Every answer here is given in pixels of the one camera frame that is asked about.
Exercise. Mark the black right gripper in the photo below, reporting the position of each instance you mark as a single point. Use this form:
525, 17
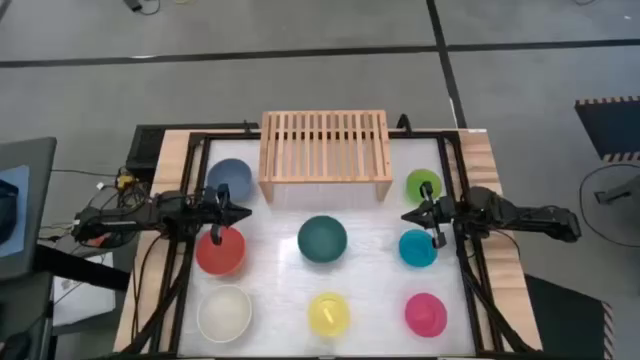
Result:
440, 210

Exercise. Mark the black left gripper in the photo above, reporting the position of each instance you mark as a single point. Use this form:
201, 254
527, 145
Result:
219, 210

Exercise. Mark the green bowl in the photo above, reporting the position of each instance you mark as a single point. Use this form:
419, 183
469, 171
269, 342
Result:
415, 187

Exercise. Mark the cyan bowl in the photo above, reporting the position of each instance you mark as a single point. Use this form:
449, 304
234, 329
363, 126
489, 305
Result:
415, 250

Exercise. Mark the grey-blue bowl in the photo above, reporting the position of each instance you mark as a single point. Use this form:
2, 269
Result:
232, 175

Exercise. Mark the red bowl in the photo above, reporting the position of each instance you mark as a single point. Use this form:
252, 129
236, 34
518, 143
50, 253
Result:
220, 257

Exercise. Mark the dark teal bowl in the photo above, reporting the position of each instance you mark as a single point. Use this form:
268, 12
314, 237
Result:
322, 240

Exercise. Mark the pink bowl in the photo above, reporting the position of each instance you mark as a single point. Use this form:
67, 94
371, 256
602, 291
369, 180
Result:
425, 315

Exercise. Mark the white bowl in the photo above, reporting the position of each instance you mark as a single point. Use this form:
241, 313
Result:
225, 312

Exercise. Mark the yellow bowl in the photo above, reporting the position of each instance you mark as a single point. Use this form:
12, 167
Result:
320, 325

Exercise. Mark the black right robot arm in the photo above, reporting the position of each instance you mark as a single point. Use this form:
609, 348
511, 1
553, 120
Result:
525, 217

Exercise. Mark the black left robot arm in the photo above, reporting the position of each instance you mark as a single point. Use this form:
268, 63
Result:
125, 217

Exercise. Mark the wooden slatted shelf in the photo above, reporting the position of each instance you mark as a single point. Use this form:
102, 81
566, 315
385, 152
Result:
325, 150

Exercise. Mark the white work surface sheet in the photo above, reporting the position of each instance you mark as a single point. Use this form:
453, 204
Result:
280, 280

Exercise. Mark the black clip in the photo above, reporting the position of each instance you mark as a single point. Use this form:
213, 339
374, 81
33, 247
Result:
404, 122

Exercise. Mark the yellow connector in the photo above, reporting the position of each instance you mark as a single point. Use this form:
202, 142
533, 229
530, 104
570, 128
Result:
125, 181

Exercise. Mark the orange plug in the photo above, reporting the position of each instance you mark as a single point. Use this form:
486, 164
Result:
98, 241

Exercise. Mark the black beam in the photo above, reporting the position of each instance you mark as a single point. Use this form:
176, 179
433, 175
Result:
80, 270

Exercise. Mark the white paper sheet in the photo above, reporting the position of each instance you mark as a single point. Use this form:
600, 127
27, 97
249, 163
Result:
85, 300

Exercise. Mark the black mat with striped edge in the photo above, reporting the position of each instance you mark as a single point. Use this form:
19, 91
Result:
610, 127
565, 320

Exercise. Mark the grey desk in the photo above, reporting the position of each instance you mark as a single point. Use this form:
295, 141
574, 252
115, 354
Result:
40, 200

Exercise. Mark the grey stand foot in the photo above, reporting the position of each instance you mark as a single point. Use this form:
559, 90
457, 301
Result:
620, 191

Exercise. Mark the light blue paper sheet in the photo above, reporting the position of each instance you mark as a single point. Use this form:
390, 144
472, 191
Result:
20, 210

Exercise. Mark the black rounded object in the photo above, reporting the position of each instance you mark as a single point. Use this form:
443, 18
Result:
6, 210

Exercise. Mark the black metal table frame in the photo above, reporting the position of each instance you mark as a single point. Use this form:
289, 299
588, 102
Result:
430, 135

